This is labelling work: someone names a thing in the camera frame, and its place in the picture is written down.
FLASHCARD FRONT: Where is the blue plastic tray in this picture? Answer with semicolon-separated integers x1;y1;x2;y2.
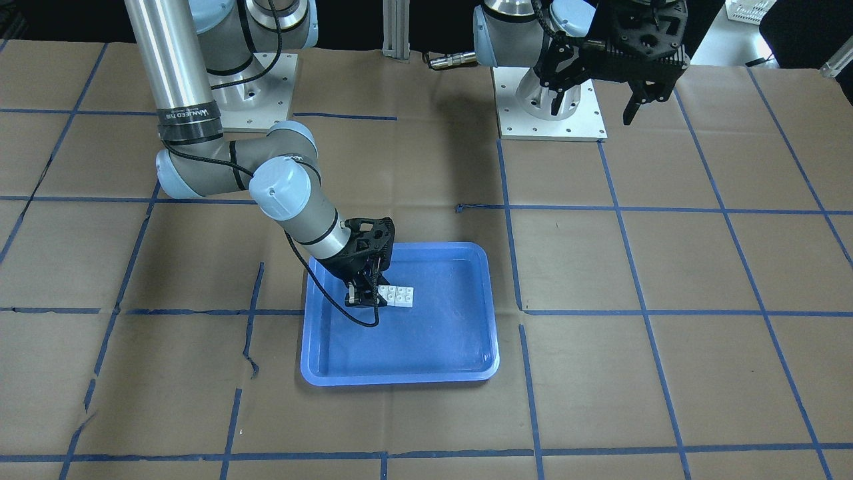
301;242;500;387

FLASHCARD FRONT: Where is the brown paper table cover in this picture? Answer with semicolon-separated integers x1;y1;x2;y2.
1;41;852;479

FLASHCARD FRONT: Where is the aluminium frame post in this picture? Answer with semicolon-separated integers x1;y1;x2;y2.
381;0;411;63

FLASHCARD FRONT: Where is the white block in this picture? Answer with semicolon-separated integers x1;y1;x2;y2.
377;285;397;307
394;286;415;308

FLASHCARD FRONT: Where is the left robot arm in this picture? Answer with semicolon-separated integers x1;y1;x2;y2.
473;1;690;125

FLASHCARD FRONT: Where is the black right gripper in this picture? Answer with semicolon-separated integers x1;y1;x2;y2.
324;217;395;308

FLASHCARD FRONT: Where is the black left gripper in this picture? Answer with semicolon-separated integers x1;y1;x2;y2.
533;1;690;127

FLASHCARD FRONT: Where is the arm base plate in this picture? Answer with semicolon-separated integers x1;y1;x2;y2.
491;67;608;142
213;53;299;133

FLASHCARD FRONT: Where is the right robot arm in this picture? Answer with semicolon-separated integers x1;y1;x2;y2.
125;1;394;307

